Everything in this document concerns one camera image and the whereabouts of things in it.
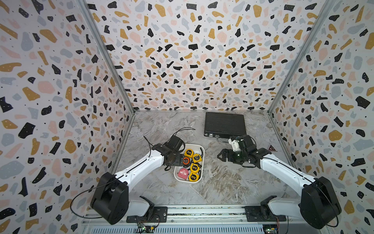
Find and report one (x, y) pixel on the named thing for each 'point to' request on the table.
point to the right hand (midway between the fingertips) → (223, 157)
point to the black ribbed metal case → (224, 125)
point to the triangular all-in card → (271, 148)
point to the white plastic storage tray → (197, 148)
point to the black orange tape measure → (186, 161)
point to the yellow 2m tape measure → (189, 153)
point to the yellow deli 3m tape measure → (196, 158)
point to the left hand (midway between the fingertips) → (176, 160)
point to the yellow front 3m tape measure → (194, 177)
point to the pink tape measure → (183, 173)
